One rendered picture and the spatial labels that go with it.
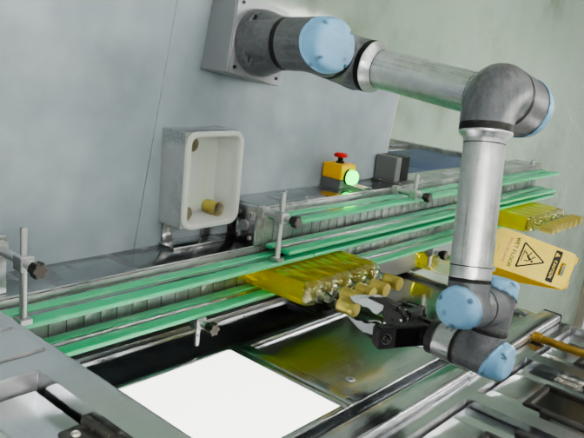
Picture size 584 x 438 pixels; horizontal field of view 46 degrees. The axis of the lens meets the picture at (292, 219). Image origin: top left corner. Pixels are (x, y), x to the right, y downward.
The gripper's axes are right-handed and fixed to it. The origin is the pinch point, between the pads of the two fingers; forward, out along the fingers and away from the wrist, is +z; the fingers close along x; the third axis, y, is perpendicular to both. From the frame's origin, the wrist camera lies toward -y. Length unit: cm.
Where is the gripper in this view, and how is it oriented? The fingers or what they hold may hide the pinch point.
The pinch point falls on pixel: (352, 308)
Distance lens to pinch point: 152.1
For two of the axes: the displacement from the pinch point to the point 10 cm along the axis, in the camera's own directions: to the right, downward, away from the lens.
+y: 6.6, -1.2, 7.5
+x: 1.0, -9.6, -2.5
